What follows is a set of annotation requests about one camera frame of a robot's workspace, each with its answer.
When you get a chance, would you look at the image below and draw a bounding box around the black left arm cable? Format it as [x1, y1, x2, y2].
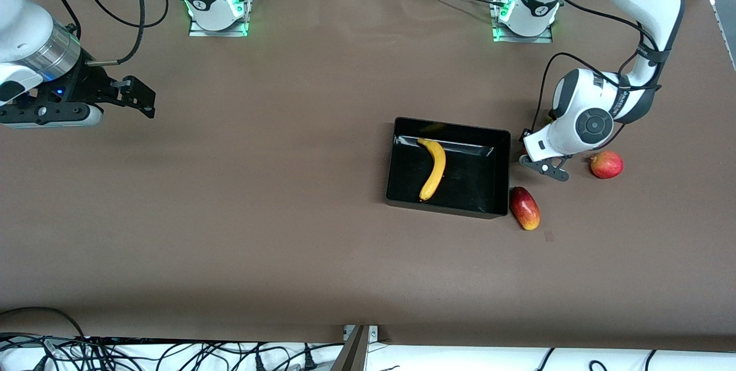
[528, 0, 671, 151]

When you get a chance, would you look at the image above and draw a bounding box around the table cover sheet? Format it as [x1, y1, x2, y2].
[0, 0, 736, 352]

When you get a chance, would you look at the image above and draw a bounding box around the black rectangular plastic tray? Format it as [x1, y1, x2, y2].
[385, 117, 511, 220]

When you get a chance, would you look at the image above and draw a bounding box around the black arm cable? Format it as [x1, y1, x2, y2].
[528, 0, 671, 151]
[55, 0, 170, 67]

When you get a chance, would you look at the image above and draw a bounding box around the tangled black cable bundle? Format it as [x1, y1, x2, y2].
[0, 334, 346, 371]

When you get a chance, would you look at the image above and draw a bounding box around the black looped floor cable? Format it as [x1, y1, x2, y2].
[0, 306, 87, 341]

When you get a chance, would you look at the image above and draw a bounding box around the red yellow mango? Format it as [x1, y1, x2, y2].
[509, 186, 541, 231]

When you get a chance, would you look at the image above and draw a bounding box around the small metal table bracket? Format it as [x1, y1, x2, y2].
[343, 325, 379, 342]

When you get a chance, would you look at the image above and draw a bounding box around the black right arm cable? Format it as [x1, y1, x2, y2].
[55, 0, 170, 67]

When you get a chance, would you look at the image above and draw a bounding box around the large red apple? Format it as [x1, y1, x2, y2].
[589, 151, 624, 179]

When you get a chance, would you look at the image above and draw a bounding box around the yellow banana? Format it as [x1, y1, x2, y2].
[417, 138, 447, 202]

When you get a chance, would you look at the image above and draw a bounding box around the aluminium frame rail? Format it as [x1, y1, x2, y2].
[690, 0, 736, 70]

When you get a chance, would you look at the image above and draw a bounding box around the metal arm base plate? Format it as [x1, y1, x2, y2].
[189, 13, 250, 37]
[492, 0, 554, 44]

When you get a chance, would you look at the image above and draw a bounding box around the dark angled post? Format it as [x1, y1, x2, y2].
[331, 325, 370, 371]

